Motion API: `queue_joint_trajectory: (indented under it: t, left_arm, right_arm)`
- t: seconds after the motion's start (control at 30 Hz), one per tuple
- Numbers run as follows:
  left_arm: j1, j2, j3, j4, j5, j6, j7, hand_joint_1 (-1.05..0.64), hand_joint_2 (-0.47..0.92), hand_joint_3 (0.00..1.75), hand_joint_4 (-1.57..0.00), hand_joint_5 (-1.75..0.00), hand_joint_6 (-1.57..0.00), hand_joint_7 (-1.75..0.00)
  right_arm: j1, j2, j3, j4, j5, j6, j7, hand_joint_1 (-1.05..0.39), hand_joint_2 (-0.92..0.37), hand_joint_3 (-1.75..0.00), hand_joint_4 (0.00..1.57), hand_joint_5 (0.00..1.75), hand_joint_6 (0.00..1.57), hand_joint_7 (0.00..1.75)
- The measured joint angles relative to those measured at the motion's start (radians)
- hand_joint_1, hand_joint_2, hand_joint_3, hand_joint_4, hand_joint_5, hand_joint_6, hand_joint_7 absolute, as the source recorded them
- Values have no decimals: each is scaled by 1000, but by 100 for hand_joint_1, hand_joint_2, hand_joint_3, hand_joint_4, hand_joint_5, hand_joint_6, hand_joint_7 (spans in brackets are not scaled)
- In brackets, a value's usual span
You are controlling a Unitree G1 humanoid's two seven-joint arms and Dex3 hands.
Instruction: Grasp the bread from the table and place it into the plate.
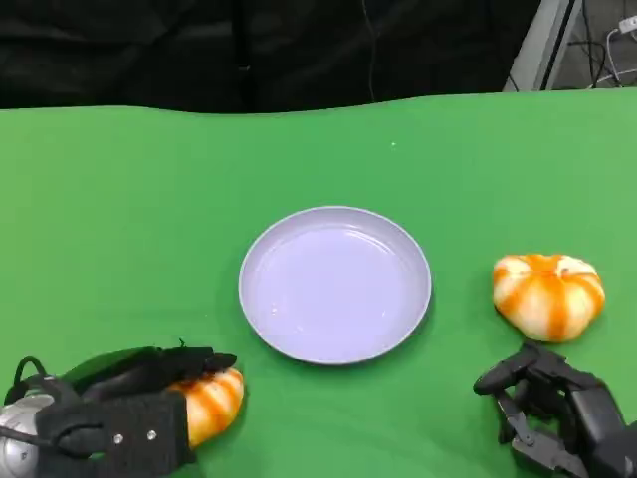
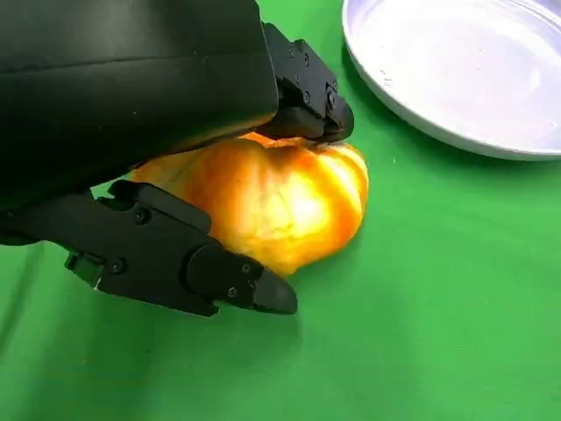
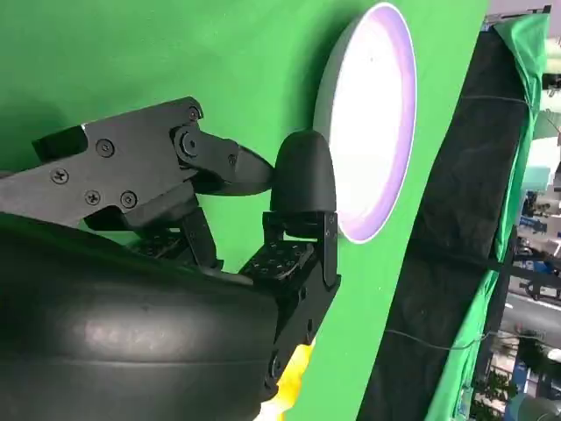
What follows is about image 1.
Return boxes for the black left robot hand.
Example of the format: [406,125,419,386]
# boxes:
[62,343,239,399]

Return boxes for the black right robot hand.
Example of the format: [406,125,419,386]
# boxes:
[472,341,631,478]

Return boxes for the orange and white bread roll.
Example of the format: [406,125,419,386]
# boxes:
[492,253,607,343]
[168,366,246,449]

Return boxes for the lilac plate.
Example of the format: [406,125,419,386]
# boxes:
[238,205,433,368]

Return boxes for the black backdrop cloth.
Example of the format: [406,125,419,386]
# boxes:
[0,0,541,114]

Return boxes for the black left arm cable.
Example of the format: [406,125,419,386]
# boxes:
[3,355,56,405]

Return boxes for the white cable with plug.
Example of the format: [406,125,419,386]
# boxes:
[591,17,637,89]

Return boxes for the grey metal frame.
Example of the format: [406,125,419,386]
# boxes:
[502,0,583,92]

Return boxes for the black floor cables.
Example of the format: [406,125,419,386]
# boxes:
[566,0,616,89]

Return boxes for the thin black hanging cable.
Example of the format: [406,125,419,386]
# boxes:
[361,0,378,101]

